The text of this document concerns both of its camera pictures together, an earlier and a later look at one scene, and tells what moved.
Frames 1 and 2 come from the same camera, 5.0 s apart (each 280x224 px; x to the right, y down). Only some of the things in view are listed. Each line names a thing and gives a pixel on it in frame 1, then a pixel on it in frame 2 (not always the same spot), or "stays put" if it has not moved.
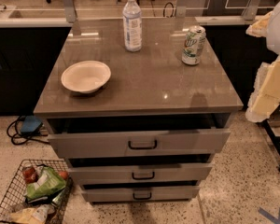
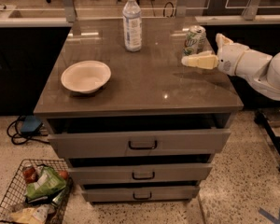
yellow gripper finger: (259, 27) → (222, 40)
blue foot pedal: (31, 124) stays put
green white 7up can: (193, 46) stays put
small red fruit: (64, 175) stays put
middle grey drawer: (142, 174) stays put
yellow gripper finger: (271, 88) → (206, 60)
